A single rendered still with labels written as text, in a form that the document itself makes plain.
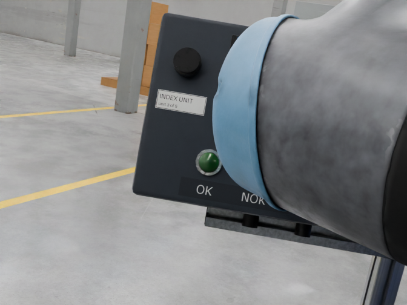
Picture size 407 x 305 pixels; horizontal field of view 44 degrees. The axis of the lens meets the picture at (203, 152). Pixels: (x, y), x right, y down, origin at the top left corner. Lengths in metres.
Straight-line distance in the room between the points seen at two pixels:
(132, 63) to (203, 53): 6.32
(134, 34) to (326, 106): 6.61
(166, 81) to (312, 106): 0.29
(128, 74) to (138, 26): 0.63
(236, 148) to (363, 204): 0.08
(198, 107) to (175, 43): 0.07
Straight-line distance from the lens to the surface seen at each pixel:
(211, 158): 0.50
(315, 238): 0.60
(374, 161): 0.23
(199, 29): 0.53
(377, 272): 0.63
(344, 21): 0.29
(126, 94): 6.90
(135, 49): 6.83
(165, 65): 0.52
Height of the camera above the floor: 1.24
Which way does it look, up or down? 13 degrees down
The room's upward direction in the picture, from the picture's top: 9 degrees clockwise
